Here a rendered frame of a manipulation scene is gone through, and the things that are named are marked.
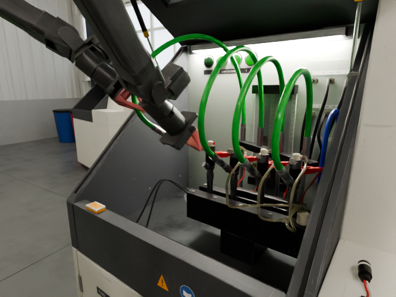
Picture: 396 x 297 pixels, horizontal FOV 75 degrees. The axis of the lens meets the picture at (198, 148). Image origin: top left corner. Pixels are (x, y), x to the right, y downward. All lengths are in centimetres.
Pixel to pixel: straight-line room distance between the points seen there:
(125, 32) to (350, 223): 55
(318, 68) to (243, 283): 65
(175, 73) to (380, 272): 53
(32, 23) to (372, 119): 75
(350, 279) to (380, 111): 32
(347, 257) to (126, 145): 70
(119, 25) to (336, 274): 53
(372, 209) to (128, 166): 71
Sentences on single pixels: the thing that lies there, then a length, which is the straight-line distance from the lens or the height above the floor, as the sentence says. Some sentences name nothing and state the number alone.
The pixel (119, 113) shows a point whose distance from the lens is 354.
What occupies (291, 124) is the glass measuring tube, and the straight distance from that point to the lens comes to 91.
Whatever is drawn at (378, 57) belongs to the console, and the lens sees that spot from 64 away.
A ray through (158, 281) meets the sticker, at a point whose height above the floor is 86.
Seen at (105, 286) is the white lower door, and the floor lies 74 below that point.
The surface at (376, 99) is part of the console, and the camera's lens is 62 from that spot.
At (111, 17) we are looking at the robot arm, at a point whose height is 138.
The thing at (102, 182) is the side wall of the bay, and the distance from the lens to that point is 89.
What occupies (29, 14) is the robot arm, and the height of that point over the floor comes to 144.
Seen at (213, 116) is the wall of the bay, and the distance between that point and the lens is 106.
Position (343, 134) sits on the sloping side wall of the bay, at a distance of 59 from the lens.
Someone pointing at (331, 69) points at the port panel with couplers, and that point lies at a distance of 89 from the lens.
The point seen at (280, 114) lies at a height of 123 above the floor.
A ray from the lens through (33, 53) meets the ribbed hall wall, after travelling 768.
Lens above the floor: 128
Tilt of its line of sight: 13 degrees down
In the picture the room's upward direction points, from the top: straight up
